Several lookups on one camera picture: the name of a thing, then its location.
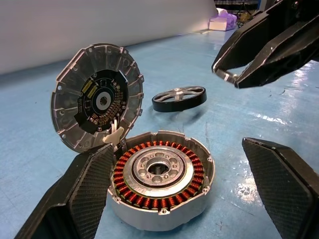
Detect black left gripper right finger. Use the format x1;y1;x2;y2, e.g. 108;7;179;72
241;137;319;239

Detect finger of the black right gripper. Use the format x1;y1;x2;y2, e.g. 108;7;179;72
211;9;298;84
233;15;319;90

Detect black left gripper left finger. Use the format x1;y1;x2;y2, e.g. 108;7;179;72
13;143;115;239

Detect silver motor housing copper windings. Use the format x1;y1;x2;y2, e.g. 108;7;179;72
107;129;216;232

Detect black spoked rotor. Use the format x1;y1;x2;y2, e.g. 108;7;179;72
152;86;208;113

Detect silver motor lid circuit board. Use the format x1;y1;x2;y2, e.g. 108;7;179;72
50;43;145;154

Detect white purple box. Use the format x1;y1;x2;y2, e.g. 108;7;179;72
208;7;238;32

